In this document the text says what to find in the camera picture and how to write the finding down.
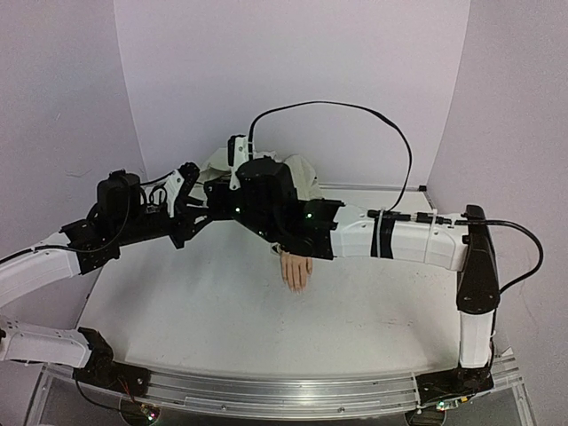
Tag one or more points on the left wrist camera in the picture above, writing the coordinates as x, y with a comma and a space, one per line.
178, 187

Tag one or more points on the beige zip jacket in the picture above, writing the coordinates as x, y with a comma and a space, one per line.
302, 172

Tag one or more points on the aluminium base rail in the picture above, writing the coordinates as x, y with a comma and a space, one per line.
305, 399

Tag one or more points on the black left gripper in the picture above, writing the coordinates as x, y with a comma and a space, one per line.
185, 227

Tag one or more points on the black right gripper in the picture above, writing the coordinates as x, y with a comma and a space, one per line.
217, 195

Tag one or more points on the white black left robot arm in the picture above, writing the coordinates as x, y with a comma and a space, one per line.
127, 211

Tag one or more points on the mannequin hand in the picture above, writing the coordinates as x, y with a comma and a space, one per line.
295, 270

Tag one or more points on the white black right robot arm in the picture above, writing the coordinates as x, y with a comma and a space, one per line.
283, 202

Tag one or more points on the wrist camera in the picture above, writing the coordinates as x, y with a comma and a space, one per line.
178, 187
239, 151

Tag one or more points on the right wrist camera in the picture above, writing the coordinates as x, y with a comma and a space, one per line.
239, 151

